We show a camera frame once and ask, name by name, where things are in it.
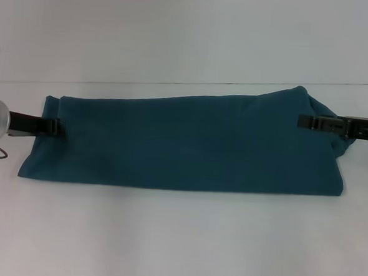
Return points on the blue shirt with FREE print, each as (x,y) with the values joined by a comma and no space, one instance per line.
(187,138)

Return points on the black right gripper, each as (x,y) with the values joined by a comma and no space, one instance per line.
(364,130)

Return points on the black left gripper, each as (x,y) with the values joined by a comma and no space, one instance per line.
(28,123)

